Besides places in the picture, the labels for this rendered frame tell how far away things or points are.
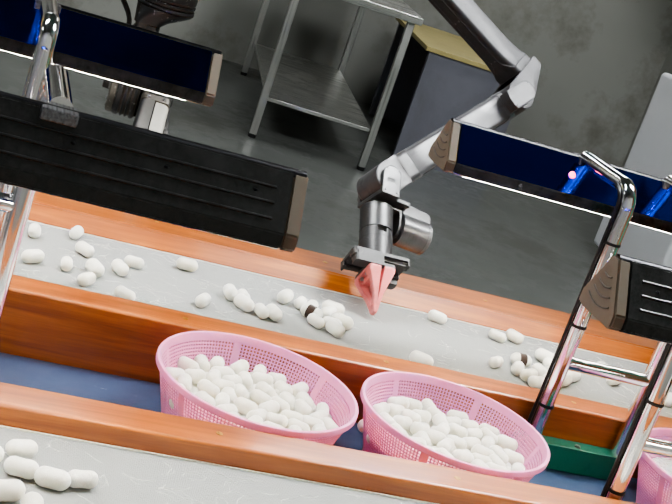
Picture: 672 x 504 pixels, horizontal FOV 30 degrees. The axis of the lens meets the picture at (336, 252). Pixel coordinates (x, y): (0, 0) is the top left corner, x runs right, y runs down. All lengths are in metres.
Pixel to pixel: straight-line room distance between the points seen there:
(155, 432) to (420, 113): 5.94
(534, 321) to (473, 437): 0.59
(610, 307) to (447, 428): 0.46
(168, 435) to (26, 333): 0.36
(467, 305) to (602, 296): 0.89
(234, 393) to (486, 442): 0.36
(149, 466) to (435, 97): 5.98
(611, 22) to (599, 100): 0.55
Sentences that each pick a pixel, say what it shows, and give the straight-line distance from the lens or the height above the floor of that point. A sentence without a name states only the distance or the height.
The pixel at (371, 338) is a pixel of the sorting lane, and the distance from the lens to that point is 1.96.
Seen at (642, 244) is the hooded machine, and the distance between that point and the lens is 6.17.
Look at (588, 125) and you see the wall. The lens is 9.14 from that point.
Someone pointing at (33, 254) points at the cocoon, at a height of 0.76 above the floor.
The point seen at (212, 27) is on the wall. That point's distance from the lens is 8.62.
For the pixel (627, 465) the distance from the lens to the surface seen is 1.67.
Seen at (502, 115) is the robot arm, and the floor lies 1.07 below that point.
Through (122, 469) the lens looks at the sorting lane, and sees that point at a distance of 1.36.
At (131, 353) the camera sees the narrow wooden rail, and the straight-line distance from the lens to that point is 1.71.
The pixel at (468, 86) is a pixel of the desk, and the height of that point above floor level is 0.52.
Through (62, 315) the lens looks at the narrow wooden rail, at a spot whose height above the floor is 0.74.
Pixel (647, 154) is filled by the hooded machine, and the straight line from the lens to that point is 6.38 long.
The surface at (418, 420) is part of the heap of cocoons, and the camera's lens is 1.72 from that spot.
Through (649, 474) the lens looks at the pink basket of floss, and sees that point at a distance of 1.86.
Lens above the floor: 1.38
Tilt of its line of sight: 16 degrees down
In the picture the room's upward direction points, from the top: 19 degrees clockwise
